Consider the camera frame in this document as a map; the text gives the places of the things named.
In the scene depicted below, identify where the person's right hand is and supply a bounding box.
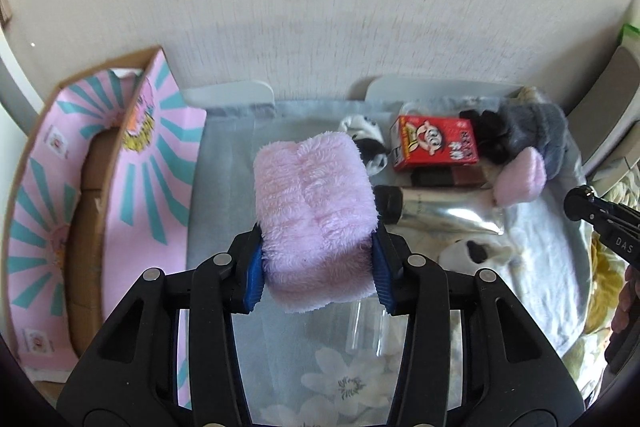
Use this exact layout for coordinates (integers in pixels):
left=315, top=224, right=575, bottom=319
left=611, top=266, right=640, bottom=360

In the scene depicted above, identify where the grey fluffy sock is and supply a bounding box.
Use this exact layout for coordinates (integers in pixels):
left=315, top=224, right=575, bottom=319
left=497, top=101, right=571, bottom=175

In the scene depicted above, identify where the clear plastic cup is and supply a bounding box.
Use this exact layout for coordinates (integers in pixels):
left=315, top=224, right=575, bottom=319
left=345, top=299, right=396, bottom=358

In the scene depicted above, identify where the cardboard box with pink lining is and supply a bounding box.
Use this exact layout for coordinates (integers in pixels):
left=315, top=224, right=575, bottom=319
left=9, top=47, right=207, bottom=410

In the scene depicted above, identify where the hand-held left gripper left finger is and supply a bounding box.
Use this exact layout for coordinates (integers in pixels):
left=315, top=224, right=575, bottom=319
left=56, top=224, right=264, bottom=427

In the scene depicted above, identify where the dark brown case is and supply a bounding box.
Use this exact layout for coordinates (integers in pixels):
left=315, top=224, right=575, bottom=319
left=410, top=169, right=487, bottom=188

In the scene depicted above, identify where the pink fluffy cloth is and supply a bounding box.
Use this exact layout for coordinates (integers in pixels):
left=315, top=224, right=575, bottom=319
left=252, top=132, right=379, bottom=314

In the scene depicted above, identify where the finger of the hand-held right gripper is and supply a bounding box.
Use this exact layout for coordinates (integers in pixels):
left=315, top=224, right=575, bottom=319
left=563, top=187, right=640, bottom=233

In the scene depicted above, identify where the red carton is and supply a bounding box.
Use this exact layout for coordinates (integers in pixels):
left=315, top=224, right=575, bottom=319
left=389, top=114, right=481, bottom=172

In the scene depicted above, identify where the pink fluffy puff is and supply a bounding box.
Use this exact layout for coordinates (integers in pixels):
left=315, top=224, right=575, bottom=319
left=494, top=148, right=547, bottom=208

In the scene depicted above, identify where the black fluffy sock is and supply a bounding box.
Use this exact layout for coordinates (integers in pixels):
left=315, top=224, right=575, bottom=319
left=459, top=108, right=512, bottom=165

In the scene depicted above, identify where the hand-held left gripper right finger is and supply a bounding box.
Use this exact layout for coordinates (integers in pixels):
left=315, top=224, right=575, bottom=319
left=371, top=226, right=584, bottom=427

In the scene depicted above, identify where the light blue cloth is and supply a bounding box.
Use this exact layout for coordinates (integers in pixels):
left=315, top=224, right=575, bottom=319
left=175, top=99, right=588, bottom=427

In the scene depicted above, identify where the silver tube with black cap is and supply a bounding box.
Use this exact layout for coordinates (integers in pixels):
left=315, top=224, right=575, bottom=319
left=372, top=184, right=506, bottom=235

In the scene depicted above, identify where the black and white sock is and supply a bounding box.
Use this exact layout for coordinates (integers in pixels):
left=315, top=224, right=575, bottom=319
left=439, top=238, right=517, bottom=269
left=338, top=114, right=390, bottom=178

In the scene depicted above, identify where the floral yellow cloth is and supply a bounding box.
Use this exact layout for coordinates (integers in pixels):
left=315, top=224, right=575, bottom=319
left=570, top=237, right=632, bottom=408

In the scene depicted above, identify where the white plastic panel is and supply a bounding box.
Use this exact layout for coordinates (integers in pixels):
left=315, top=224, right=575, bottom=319
left=364, top=76, right=523, bottom=104
left=179, top=81, right=275, bottom=108

